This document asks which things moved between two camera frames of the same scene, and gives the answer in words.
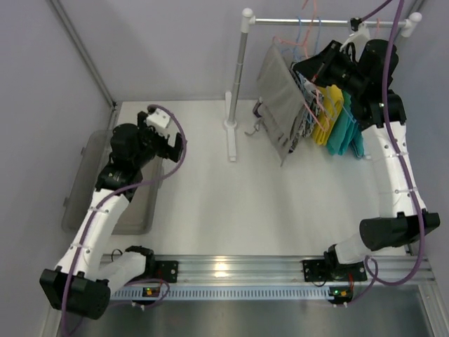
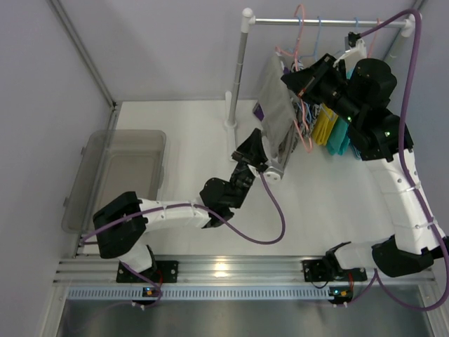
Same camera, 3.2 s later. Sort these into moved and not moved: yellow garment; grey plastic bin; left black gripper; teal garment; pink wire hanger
Moved: pink wire hanger; left black gripper
Not moved: teal garment; yellow garment; grey plastic bin
